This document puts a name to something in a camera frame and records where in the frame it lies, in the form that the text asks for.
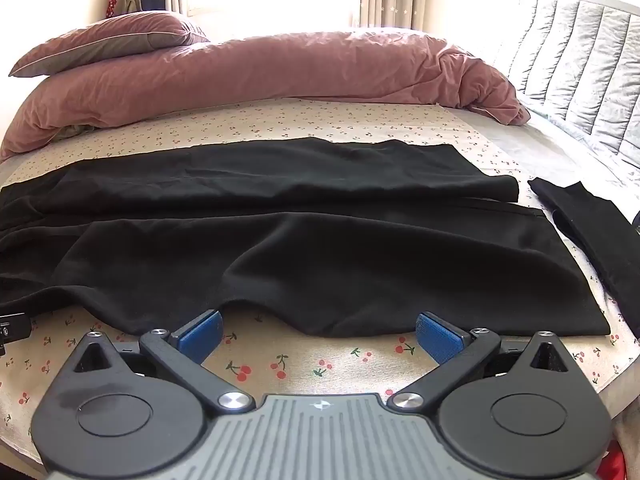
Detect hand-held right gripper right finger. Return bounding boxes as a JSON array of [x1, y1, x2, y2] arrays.
[[386, 311, 572, 415]]

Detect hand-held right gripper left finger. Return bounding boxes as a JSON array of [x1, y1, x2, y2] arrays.
[[64, 309, 256, 416]]

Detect black pants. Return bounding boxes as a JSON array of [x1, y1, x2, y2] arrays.
[[0, 137, 612, 339]]

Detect folded black garment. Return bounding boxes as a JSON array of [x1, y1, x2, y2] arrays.
[[528, 177, 640, 338]]

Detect red cloth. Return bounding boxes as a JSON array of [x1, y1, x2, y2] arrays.
[[582, 447, 628, 480]]

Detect pink duvet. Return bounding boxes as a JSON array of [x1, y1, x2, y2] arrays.
[[0, 30, 532, 163]]

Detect pink and grey pillow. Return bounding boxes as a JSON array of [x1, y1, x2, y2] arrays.
[[8, 11, 211, 78]]

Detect grey quilted headboard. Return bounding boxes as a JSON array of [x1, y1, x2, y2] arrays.
[[487, 0, 640, 183]]

